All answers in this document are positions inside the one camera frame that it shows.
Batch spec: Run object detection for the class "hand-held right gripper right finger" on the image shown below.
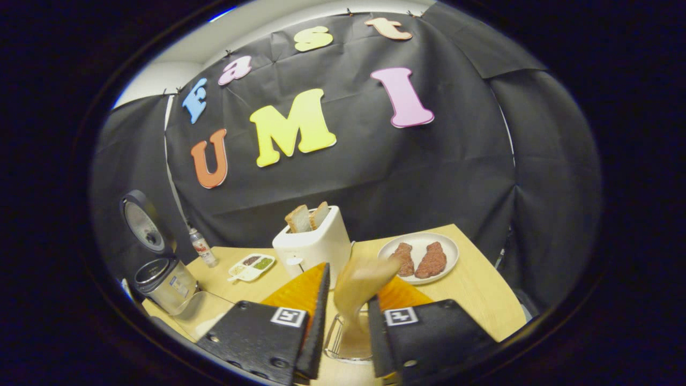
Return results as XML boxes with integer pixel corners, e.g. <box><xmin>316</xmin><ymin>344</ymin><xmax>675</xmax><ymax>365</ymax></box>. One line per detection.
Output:
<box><xmin>367</xmin><ymin>276</ymin><xmax>496</xmax><ymax>378</ymax></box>

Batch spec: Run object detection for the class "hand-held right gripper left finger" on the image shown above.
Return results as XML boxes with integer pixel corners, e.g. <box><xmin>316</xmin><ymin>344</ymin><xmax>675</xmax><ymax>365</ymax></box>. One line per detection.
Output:
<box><xmin>197</xmin><ymin>262</ymin><xmax>331</xmax><ymax>386</ymax></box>

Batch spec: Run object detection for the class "wire mesh chopstick holder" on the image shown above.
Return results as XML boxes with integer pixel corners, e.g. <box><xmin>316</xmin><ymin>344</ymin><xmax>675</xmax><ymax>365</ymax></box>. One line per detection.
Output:
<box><xmin>324</xmin><ymin>311</ymin><xmax>376</xmax><ymax>365</ymax></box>

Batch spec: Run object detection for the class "black silver rice cooker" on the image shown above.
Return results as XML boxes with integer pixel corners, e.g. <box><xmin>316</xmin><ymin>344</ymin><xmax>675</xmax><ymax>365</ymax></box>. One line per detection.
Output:
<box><xmin>120</xmin><ymin>190</ymin><xmax>200</xmax><ymax>316</ymax></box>

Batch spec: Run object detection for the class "white toaster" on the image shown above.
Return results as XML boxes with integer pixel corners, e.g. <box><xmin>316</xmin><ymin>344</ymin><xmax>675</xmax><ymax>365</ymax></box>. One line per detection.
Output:
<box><xmin>272</xmin><ymin>206</ymin><xmax>353</xmax><ymax>290</ymax></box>

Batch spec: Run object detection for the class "brown meat piece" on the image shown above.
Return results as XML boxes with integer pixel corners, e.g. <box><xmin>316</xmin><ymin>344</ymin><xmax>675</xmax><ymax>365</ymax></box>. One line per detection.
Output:
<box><xmin>414</xmin><ymin>241</ymin><xmax>448</xmax><ymax>279</ymax></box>
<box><xmin>389</xmin><ymin>242</ymin><xmax>415</xmax><ymax>277</ymax></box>

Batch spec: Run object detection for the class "white divided grain dish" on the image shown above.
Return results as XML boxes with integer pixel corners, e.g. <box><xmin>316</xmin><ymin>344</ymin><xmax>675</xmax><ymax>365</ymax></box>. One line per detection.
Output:
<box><xmin>228</xmin><ymin>253</ymin><xmax>276</xmax><ymax>283</ymax></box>

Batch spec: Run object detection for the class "toast slice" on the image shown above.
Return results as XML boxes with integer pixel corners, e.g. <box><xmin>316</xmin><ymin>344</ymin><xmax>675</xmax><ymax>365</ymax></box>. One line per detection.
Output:
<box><xmin>285</xmin><ymin>204</ymin><xmax>312</xmax><ymax>234</ymax></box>
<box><xmin>310</xmin><ymin>201</ymin><xmax>331</xmax><ymax>229</ymax></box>

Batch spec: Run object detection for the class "white round plate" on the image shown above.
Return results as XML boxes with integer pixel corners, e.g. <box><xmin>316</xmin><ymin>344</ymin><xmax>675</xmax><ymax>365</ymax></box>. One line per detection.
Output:
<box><xmin>377</xmin><ymin>232</ymin><xmax>460</xmax><ymax>285</ymax></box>

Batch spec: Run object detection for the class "small clear bottle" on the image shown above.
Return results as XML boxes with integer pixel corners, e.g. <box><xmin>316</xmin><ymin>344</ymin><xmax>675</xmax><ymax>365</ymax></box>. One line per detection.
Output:
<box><xmin>189</xmin><ymin>227</ymin><xmax>219</xmax><ymax>268</ymax></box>

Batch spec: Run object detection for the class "black backdrop cloth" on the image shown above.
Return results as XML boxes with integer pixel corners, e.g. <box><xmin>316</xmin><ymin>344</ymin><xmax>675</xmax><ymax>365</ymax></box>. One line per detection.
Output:
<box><xmin>91</xmin><ymin>3</ymin><xmax>603</xmax><ymax>317</ymax></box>

